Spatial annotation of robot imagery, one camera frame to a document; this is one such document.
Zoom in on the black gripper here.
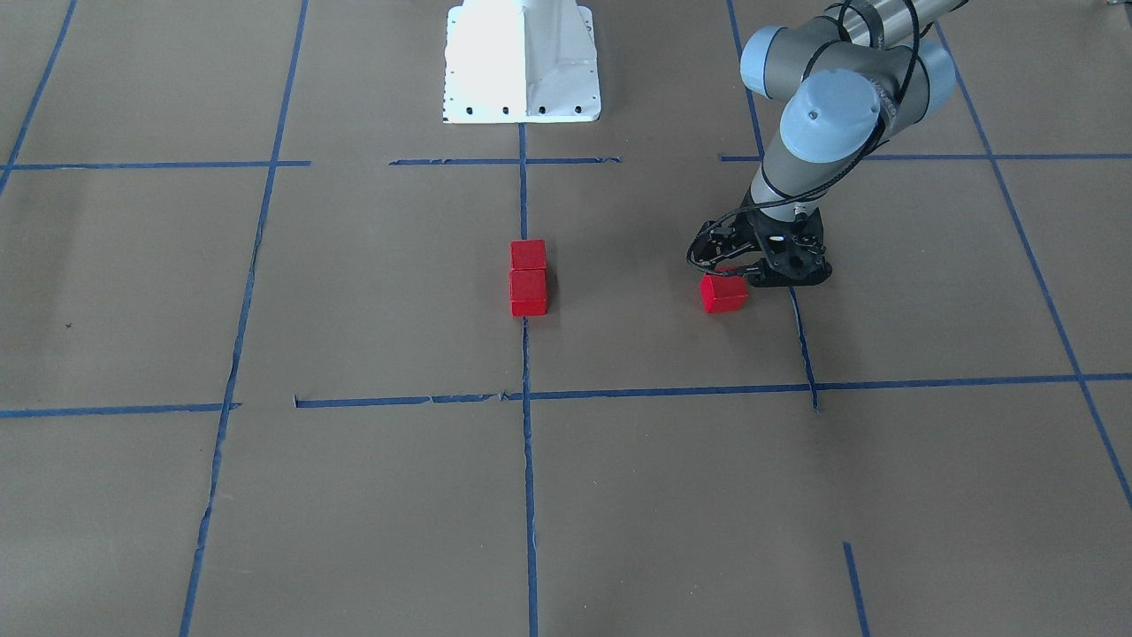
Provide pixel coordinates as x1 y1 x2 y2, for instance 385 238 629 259
747 210 833 289

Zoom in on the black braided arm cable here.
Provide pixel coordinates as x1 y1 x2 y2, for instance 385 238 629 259
686 0 925 277

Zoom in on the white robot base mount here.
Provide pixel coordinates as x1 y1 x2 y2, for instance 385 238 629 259
441 1 602 124

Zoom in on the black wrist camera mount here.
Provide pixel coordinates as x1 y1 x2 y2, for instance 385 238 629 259
685 219 761 277

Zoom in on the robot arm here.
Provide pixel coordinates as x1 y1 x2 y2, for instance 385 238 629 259
723 1 960 289

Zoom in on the red cube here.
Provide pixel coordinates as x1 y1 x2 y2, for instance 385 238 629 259
509 269 549 318
509 239 548 272
698 274 751 315

